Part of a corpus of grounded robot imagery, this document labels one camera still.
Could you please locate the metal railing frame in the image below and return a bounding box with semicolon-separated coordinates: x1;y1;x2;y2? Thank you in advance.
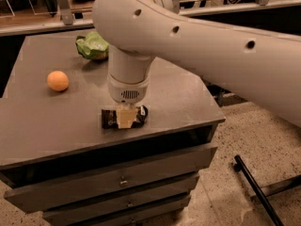
0;0;301;37

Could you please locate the dark chocolate rxbar wrapper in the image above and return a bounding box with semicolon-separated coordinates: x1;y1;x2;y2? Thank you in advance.
101;105;149;129

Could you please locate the green chip bag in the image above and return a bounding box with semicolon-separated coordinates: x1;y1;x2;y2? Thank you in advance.
75;31;109;60

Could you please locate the black metal rod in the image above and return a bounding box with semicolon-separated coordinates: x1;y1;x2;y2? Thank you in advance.
234;154;284;226

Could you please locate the orange fruit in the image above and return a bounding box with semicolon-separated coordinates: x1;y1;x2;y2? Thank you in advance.
47;71;69;91

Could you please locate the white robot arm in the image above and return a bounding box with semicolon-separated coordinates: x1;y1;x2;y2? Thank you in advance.
92;0;301;126

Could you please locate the grey drawer cabinet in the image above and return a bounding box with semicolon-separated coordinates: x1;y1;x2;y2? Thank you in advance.
0;32;224;226

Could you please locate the top drawer knob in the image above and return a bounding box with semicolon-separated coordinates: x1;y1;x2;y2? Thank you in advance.
119;177;128;187

